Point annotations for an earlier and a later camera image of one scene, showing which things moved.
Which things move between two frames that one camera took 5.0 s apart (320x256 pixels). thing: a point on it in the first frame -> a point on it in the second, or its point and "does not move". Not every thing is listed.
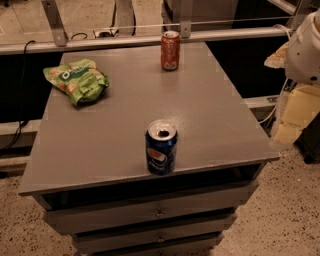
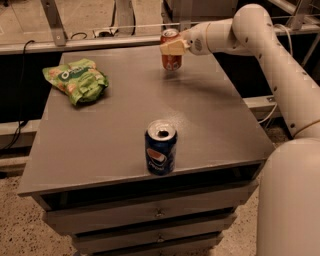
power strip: [108, 33] does not move
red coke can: [170, 50] does not move
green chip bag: [78, 80] does not move
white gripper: [304, 53] -> [197, 41]
